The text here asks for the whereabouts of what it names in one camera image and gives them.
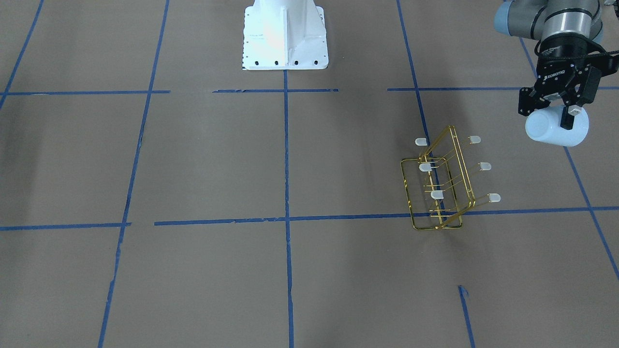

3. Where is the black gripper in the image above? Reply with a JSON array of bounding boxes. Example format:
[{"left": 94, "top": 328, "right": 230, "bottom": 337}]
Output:
[{"left": 518, "top": 44, "right": 602, "bottom": 130}]

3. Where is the light blue plastic cup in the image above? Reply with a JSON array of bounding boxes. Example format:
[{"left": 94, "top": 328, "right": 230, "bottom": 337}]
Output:
[{"left": 525, "top": 106, "right": 590, "bottom": 147}]

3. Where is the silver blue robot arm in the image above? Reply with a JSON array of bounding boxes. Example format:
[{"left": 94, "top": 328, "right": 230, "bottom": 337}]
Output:
[{"left": 494, "top": 0, "right": 618, "bottom": 130}]

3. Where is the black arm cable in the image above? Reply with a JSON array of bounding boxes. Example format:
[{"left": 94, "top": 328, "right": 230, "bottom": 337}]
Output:
[{"left": 534, "top": 39, "right": 619, "bottom": 66}]

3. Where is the gold wire cup holder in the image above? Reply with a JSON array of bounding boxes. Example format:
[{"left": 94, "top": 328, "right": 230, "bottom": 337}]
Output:
[{"left": 399, "top": 125, "right": 502, "bottom": 232}]

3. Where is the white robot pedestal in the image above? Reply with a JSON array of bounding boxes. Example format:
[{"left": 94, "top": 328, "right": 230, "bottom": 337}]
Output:
[{"left": 242, "top": 0, "right": 329, "bottom": 71}]

